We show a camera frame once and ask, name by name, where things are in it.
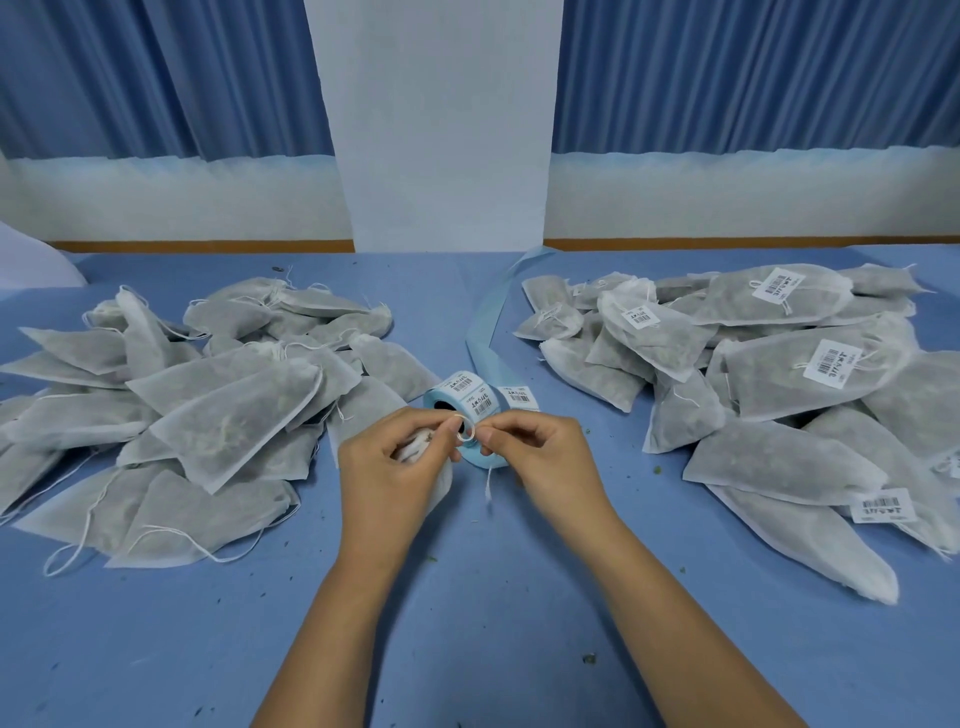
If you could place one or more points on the person's right hand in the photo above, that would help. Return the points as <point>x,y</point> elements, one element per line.
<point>559,469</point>

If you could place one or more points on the person's left hand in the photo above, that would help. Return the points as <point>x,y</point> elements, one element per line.
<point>379,491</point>

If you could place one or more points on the person's left thumb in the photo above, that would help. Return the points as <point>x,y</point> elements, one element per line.
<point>439,454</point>

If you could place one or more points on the person's right thumb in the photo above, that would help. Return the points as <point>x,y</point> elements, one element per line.
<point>504,450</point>

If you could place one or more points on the white barcode label sticker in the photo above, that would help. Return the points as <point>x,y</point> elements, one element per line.
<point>462,427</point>

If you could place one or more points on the person's right forearm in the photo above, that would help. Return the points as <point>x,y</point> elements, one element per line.
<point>667,622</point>

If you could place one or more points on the person's left forearm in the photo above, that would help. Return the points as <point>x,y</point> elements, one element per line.
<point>341,637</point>

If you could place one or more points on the roll of barcode labels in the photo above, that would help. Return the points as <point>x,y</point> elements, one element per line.
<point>463,391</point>

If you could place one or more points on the light blue backing strip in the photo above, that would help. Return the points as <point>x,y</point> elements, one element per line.
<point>491,311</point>

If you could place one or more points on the blue tablecloth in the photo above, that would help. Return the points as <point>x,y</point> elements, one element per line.
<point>480,637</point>

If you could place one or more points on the pile of unlabelled filter bags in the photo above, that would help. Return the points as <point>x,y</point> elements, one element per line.
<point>225,420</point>

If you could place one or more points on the pile of labelled filter bags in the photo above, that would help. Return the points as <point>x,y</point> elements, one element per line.
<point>780,375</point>

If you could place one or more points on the wooden trim strip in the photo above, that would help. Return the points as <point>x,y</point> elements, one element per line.
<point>202,246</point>
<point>750,243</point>

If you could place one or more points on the white fabric bundle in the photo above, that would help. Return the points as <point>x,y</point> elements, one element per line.
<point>34,259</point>

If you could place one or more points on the blue and white curtain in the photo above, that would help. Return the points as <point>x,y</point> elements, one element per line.
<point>757,75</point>
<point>165,82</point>

